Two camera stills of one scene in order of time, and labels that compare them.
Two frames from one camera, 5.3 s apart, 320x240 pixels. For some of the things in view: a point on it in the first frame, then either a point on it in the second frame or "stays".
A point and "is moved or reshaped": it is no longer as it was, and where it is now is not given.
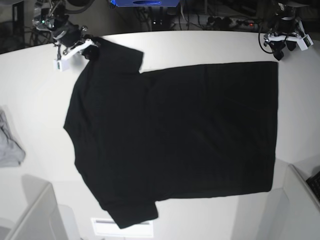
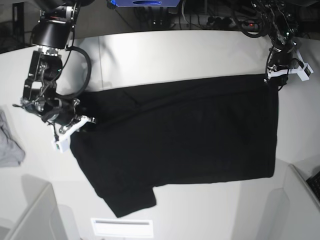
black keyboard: x=314 y=182 stays
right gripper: x=284 y=20 → x=281 y=56
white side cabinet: x=43 y=218 stays
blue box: x=145 y=3 stays
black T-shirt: x=170 y=133 is moved or reshaped
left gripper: x=66 y=32 → x=62 y=110
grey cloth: x=12 y=153 stays
